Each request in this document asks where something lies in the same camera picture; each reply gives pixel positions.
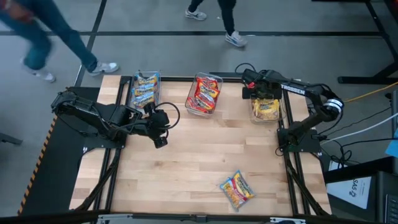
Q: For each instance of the white paper sign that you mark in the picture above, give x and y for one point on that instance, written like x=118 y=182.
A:
x=345 y=193

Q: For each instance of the black hazard-striped platform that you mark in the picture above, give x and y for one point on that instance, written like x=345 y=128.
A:
x=53 y=174

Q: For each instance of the blue Maruchan ramen pack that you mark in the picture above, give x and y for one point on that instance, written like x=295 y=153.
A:
x=237 y=190
x=143 y=90
x=143 y=100
x=147 y=79

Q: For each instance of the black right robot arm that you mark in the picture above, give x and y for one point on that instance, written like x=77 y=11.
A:
x=295 y=88

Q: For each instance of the yellow Maruchan ramen pack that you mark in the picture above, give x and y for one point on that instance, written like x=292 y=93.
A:
x=265 y=108

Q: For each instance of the grey chair leg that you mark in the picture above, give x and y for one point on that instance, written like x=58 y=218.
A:
x=9 y=139

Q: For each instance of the black equipment case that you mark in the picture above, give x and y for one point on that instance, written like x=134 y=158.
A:
x=385 y=193

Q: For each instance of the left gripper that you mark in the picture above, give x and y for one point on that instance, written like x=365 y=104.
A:
x=157 y=123

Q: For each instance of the person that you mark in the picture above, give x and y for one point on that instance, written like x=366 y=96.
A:
x=228 y=15
x=62 y=31

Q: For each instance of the clear plastic bin white label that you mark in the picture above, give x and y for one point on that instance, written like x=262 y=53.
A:
x=133 y=74

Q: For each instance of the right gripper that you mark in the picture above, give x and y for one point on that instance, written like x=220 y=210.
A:
x=262 y=85

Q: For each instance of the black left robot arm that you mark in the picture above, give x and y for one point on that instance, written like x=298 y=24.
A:
x=93 y=112

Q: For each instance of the red zip tie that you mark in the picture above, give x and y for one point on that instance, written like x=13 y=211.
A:
x=251 y=85

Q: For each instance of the black desk frame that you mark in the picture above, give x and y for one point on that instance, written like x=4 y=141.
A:
x=357 y=80

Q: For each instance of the blue paper sheet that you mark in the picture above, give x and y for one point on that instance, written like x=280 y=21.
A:
x=393 y=146

